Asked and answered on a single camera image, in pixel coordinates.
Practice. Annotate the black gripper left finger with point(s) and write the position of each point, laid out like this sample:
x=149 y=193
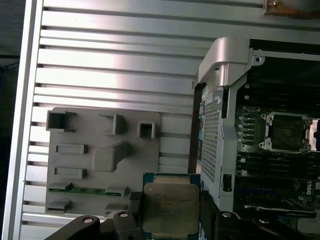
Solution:
x=132 y=225

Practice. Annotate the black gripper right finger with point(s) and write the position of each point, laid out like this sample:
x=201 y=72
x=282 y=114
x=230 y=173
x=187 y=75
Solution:
x=212 y=225

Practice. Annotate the silver CPU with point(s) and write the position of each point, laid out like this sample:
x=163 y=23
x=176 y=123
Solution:
x=170 y=207

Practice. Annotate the black RAM slot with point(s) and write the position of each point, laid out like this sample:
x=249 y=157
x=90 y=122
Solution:
x=275 y=163
x=275 y=156

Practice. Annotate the CPU socket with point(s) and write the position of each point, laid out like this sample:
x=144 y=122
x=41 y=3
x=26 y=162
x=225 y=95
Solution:
x=287 y=132

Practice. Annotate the green RAM stick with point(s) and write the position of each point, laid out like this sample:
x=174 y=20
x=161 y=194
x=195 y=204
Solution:
x=87 y=191

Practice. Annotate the grey parts rack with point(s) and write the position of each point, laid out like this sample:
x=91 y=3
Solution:
x=105 y=155

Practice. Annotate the green motherboard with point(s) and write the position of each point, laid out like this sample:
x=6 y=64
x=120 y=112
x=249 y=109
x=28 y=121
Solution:
x=295 y=186

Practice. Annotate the black PC case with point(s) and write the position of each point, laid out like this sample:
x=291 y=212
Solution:
x=225 y=125

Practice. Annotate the metal socket cover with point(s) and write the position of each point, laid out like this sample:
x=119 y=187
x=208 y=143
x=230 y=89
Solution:
x=315 y=135

